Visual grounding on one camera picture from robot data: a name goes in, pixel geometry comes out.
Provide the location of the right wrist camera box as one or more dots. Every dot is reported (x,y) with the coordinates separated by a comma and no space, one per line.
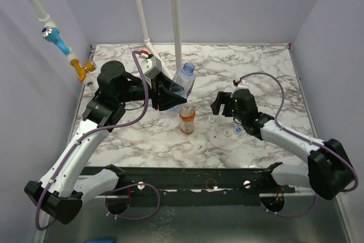
(240,84)

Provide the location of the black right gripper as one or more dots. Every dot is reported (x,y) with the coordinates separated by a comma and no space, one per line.
(227,106)

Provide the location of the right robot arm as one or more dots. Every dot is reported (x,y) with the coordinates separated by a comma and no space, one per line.
(327,170)

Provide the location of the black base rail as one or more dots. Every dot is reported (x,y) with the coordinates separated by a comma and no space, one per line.
(195,187)

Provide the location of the yellow plastic faucet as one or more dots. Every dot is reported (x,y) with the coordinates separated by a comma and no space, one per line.
(82,71)

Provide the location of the white vertical pole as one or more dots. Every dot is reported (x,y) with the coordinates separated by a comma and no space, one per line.
(177,32)

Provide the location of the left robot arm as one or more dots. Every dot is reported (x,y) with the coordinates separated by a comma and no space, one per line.
(60,193)

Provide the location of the blue plastic faucet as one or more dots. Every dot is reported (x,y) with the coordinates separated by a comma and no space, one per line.
(52,35)

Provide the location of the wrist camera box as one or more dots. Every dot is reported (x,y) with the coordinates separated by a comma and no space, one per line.
(240,84)
(151,67)

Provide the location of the blue white Pocari cap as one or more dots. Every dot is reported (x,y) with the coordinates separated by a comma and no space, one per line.
(238,130)

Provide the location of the blue object at bottom edge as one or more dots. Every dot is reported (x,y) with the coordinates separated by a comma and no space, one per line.
(105,241)

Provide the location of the blue label Pocari bottle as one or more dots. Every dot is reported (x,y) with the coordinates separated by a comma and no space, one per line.
(174,110)

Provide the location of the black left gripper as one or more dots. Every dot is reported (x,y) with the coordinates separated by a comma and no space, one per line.
(166,99)

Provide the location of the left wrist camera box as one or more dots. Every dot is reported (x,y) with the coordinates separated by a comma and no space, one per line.
(151,67)

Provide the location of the orange tea bottle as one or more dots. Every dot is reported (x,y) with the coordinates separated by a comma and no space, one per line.
(187,119)

